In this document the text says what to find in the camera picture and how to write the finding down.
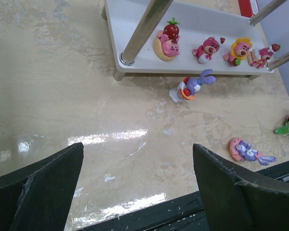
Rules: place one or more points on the purple bunny large donut toy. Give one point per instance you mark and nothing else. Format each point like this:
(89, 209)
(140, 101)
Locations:
(241, 150)

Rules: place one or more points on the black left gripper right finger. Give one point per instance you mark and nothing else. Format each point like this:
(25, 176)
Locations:
(237, 199)

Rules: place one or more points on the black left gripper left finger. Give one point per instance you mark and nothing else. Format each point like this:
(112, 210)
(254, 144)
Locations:
(38, 197)

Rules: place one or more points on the white two-tier shelf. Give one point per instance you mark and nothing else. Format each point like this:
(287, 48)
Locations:
(134, 24)

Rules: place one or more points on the pink bear santa hat toy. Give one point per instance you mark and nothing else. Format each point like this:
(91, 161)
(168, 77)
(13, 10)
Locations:
(209, 47)

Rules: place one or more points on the red box behind shelf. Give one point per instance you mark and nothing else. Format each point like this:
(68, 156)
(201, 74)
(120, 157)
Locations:
(248, 8)

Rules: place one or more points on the pink bear cake toy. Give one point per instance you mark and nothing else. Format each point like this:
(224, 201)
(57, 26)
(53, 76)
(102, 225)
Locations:
(260, 57)

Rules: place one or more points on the pink bear strawberry donut toy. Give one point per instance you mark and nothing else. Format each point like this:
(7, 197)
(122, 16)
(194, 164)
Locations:
(165, 44)

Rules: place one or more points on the pink bear sunflower toy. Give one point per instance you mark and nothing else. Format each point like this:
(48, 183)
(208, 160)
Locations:
(239, 51)

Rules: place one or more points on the black table front frame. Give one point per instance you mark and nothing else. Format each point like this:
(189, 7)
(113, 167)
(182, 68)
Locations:
(184, 213)

